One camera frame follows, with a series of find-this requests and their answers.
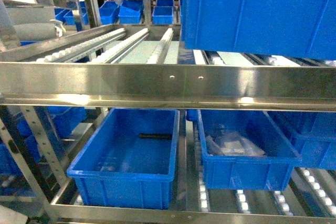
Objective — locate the blue bin lower middle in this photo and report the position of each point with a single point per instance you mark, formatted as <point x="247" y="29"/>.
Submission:
<point x="271" y="171"/>

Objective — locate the steel shelf front rail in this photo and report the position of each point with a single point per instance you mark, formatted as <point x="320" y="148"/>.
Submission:
<point x="169" y="86"/>

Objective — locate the blue bin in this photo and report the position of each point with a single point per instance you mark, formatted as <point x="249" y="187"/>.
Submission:
<point x="312" y="134"/>
<point x="129" y="161"/>
<point x="271" y="171"/>

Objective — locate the blue bin lower right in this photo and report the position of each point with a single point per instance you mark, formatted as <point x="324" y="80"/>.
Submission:
<point x="312" y="134"/>

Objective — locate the blue bin lower left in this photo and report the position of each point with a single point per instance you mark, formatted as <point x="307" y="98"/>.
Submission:
<point x="129" y="161"/>

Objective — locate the clear plastic bags in bin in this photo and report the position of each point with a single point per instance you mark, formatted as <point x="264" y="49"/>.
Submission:
<point x="232" y="143"/>

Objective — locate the large blue plastic crate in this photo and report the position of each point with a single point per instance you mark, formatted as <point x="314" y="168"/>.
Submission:
<point x="293" y="28"/>

